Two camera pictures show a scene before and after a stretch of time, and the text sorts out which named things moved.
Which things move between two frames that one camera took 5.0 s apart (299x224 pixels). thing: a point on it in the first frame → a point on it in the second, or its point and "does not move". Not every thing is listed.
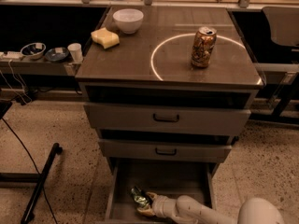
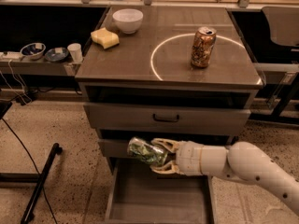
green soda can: [139, 197] → [151, 154]
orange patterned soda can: [204, 45] does not move
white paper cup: [76, 50] does not move
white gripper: [160, 204] → [189, 158]
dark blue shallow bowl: [57, 54] does not move
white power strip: [11, 55] does not move
